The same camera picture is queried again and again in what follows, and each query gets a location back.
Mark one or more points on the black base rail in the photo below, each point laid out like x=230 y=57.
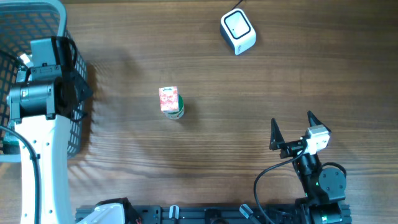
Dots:
x=217 y=214

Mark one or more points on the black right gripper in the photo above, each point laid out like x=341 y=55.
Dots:
x=277 y=142

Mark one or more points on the green lid chicken jar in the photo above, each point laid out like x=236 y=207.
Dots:
x=178 y=114

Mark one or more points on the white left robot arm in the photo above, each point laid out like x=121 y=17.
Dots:
x=44 y=107

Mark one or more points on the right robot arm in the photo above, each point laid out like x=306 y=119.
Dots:
x=324 y=184

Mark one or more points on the white barcode scanner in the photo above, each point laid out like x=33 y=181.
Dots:
x=237 y=31

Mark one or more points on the red white tissue pack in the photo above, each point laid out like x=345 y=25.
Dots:
x=168 y=99

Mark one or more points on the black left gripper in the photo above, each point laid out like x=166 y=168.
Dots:
x=83 y=89

